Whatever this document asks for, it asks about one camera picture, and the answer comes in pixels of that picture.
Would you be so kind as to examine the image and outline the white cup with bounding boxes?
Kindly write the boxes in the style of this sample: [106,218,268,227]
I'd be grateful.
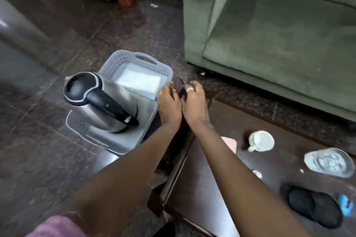
[248,131,275,152]

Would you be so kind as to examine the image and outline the pink box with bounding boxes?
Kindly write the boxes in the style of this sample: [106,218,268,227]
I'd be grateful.
[223,137,238,154]

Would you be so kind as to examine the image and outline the dark brown sachet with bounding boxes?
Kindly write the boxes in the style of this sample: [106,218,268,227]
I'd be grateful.
[171,76,190,99]

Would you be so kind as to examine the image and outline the clear glass bowl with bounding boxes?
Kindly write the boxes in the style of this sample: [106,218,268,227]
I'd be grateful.
[304,148,355,178]

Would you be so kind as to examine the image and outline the black slipper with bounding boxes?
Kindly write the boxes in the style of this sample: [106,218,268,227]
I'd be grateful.
[287,187,343,229]

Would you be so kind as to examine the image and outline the white packet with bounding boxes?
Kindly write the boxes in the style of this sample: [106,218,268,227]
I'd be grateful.
[115,63,168,100]

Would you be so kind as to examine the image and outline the green sofa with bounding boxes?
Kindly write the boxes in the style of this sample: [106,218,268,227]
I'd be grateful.
[181,0,356,122]

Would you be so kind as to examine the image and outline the pink sleeve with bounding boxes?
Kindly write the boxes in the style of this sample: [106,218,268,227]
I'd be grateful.
[33,215,90,237]

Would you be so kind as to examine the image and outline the person's left forearm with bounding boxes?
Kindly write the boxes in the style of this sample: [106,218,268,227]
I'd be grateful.
[60,123,184,237]

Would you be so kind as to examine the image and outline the person's right hand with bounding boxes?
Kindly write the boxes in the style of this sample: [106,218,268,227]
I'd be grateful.
[181,81,215,133]

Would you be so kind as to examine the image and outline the grey plastic basket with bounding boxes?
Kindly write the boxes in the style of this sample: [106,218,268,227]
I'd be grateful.
[66,50,173,155]

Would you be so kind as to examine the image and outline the person's right forearm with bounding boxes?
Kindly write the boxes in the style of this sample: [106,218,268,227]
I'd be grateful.
[191,126,312,237]

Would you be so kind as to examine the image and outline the blue wrapper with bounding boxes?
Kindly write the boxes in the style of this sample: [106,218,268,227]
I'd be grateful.
[337,194,355,217]

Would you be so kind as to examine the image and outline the steel electric kettle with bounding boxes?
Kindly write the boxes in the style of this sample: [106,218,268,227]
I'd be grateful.
[63,72,139,134]

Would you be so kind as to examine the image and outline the person's left hand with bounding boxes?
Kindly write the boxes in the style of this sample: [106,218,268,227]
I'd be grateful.
[156,82,183,132]

